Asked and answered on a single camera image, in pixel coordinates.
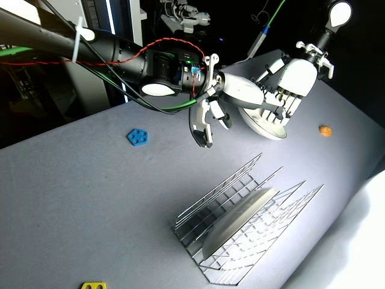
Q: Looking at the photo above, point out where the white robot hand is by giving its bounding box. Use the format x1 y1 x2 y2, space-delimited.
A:
209 71 286 131
254 56 319 126

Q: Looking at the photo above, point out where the plain white plate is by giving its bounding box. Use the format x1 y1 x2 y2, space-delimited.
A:
238 105 288 141

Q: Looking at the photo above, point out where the white plate with smudge marks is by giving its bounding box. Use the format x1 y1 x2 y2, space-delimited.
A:
200 186 281 263

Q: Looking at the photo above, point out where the white background gripper device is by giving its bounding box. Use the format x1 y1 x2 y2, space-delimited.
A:
160 0 212 34

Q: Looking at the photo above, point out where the blue pentagon block with holes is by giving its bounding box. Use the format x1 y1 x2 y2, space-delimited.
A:
126 128 150 148

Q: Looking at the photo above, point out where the yellow block with holes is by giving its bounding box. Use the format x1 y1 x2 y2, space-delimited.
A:
80 281 108 289

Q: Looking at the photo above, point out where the grey cable adapter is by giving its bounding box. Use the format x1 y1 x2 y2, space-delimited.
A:
247 25 271 60

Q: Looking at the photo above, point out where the green cable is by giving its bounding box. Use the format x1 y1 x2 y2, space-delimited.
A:
266 0 288 28

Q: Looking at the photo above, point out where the wire dish rack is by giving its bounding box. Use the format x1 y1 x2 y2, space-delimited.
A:
173 152 325 287

